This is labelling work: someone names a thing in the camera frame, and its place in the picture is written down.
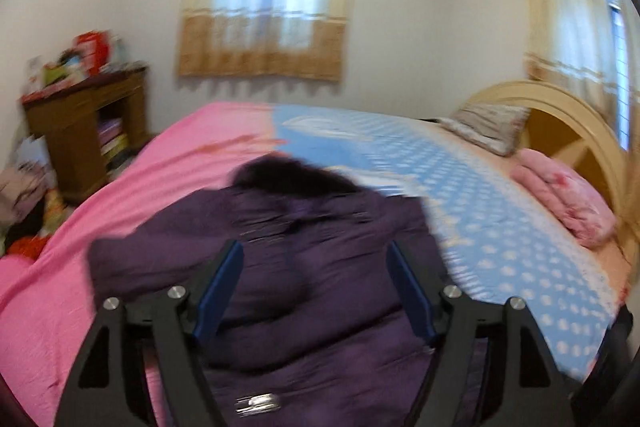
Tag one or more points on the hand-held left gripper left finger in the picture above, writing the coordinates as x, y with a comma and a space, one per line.
217, 294

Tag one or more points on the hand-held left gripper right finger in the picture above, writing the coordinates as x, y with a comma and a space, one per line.
412, 294

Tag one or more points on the purple padded coat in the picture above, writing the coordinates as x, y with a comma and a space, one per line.
315, 257

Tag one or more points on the pile of clothes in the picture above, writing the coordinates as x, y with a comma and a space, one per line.
25, 202

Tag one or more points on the pink and blue printed bedspread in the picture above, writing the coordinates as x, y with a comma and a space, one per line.
500, 217

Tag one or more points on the folded pink quilt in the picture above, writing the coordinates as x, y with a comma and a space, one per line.
565, 194

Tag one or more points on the striped grey pillow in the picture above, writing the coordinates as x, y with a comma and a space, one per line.
487, 124

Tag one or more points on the stack of books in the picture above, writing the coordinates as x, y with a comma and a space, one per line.
111, 137

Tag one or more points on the brown wooden cabinet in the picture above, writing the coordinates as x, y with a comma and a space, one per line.
70, 117

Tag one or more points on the cream wooden headboard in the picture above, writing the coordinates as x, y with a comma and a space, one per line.
560, 102

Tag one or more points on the red box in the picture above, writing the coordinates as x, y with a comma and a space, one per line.
92, 49

